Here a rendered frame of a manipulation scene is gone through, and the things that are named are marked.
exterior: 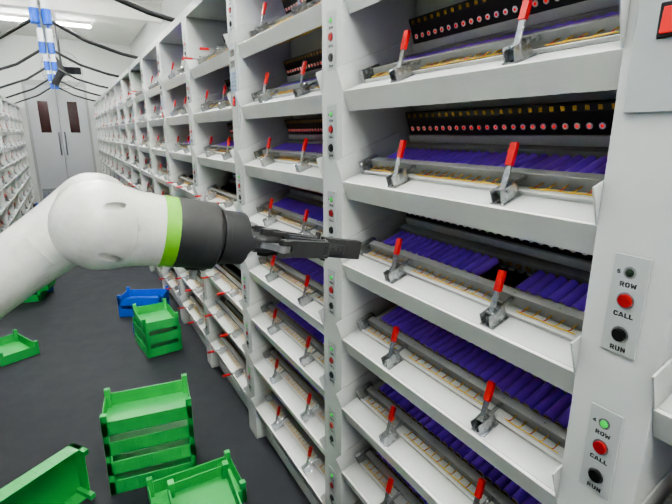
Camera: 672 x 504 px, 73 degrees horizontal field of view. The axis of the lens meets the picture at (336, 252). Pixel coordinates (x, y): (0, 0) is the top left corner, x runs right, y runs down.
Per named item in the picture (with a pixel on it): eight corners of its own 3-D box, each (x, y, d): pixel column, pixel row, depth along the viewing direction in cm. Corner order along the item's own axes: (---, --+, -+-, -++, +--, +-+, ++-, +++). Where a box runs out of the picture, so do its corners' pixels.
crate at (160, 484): (157, 537, 146) (155, 517, 144) (148, 495, 163) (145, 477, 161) (247, 501, 161) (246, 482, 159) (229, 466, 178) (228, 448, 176)
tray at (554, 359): (578, 398, 62) (572, 343, 58) (347, 279, 113) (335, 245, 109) (659, 323, 70) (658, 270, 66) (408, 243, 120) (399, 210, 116)
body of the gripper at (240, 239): (204, 255, 67) (263, 259, 72) (221, 270, 60) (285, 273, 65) (211, 205, 66) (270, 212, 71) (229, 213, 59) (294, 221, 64)
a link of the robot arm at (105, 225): (41, 278, 49) (50, 175, 47) (45, 252, 59) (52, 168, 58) (176, 283, 56) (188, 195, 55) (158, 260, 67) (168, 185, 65)
